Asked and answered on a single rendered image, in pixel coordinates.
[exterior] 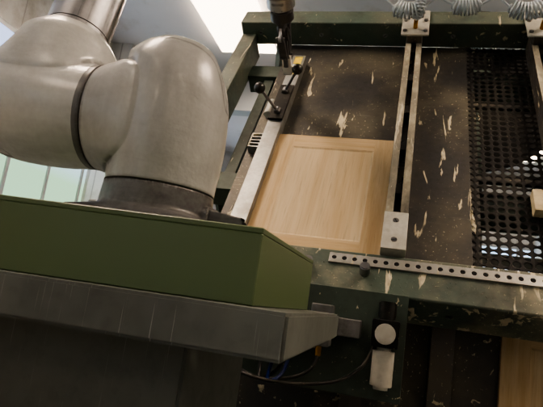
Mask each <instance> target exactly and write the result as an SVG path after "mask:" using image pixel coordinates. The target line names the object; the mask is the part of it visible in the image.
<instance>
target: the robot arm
mask: <svg viewBox="0 0 543 407"><path fill-rule="evenodd" d="M125 2H126V0H54V1H53V4H52V6H51V8H50V10H49V12H48V15H46V16H40V17H36V18H34V19H29V20H28V21H26V22H25V23H23V25H22V26H21V27H20V29H19V30H18V31H17V32H16V33H15V34H14V35H12V36H11V37H10V38H9V39H8V40H7V41H6V42H5V43H3V44H2V45H1V46H0V154H2V155H5V156H7V157H10V158H14V159H16V160H19V161H22V162H28V163H32V164H37V165H42V166H51V167H57V168H65V169H75V170H99V171H102V172H104V173H105V174H104V179H103V184H102V186H101V189H100V193H99V197H98V199H97V200H96V201H83V202H63V203H70V204H82V205H89V206H96V207H101V208H114V209H120V210H127V211H134V212H145V213H152V214H158V215H165V216H177V217H184V218H191V219H197V220H209V221H216V222H222V223H229V224H240V225H246V223H245V220H244V219H242V218H239V217H236V216H231V215H228V214H225V213H221V212H218V211H217V210H215V209H213V200H214V195H215V191H216V188H217V183H218V179H219V177H220V173H221V167H222V163H223V158H224V154H225V144H226V138H227V130H228V120H229V104H228V97H227V92H226V88H225V83H224V80H223V77H222V74H221V70H220V67H219V65H218V63H217V59H216V58H215V56H214V55H213V53H212V52H211V51H210V50H209V49H208V48H206V47H205V46H203V45H202V44H201V43H199V42H197V41H195V40H192V39H189V38H187V37H184V36H177V35H163V36H156V37H151V38H149V39H147V40H144V41H142V42H141V43H139V44H138V45H136V46H135V47H133V48H132V49H131V51H130V53H129V56H128V59H122V60H119V61H116V58H115V56H114V54H113V52H112V50H111V48H110V46H109V45H110V43H111V41H112V37H113V35H114V32H115V30H116V26H117V24H118V22H119V19H120V16H121V13H122V10H123V9H124V4H125ZM266 3H267V8H268V10H269V11H270V16H271V21H272V22H273V23H275V24H276V25H277V27H276V32H277V35H278V37H276V43H277V46H278V50H279V54H280V59H281V60H282V66H283V73H284V75H292V74H293V72H292V59H291V55H293V52H291V50H292V35H291V22H292V21H293V19H294V11H293V7H294V6H295V0H266Z"/></svg>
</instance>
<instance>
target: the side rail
mask: <svg viewBox="0 0 543 407"><path fill-rule="evenodd" d="M258 59H259V47H258V41H257V35H256V34H243V35H242V37H241V39H240V40H239V42H238V44H237V46H236V48H235V50H234V52H233V53H232V55H231V57H230V59H229V61H228V62H227V64H226V66H225V68H224V70H223V71H222V73H221V74H222V77H223V80H224V83H225V88H226V92H227V97H228V104H229V120H230V118H231V115H232V114H233V112H234V109H235V107H236V106H237V104H238V101H239V99H240V97H241V95H242V92H243V91H244V89H245V87H246V84H247V82H248V80H249V79H248V75H249V73H250V71H251V68H252V66H255V65H256V63H257V61H258ZM229 120H228V123H229Z"/></svg>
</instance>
